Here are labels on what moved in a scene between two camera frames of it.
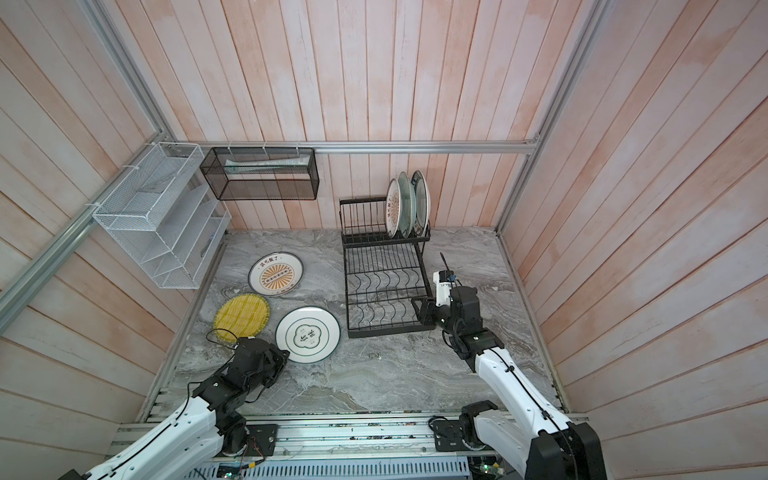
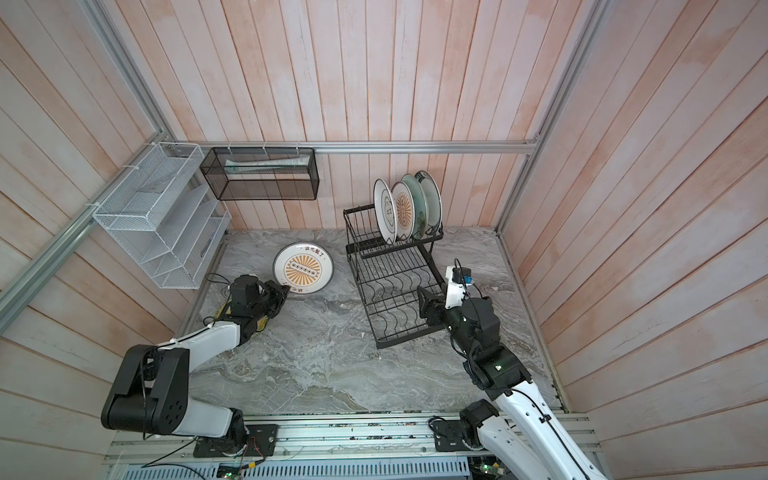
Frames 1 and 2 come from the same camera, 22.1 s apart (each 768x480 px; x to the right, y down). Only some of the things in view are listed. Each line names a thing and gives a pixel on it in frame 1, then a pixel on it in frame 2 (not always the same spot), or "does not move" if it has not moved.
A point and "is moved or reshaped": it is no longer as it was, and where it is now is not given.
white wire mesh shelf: [165, 217] does not move
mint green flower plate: [408, 204] is moved or reshaped
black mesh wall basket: [263, 173] does not move
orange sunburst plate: [393, 207] is moved or reshaped
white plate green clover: [309, 333] → [385, 210]
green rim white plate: [423, 202] is moved or reshaped
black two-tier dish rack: [382, 274] is moved or reshaped
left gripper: [281, 358] → [280, 291]
